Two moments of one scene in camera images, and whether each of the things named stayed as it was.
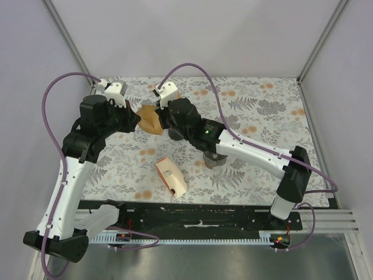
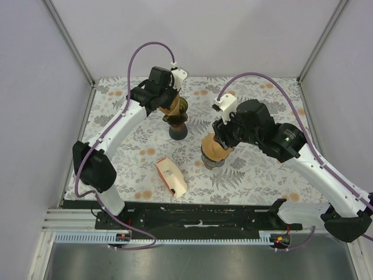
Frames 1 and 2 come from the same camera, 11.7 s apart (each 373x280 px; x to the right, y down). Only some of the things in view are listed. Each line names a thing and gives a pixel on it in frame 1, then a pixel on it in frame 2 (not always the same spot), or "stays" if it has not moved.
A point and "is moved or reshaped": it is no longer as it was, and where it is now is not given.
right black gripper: (162, 113) to (222, 132)
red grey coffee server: (175, 135) stays
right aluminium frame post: (337, 10) stays
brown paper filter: (150, 120) is moved or reshaped
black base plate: (198, 216) stays
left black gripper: (132, 118) to (175, 93)
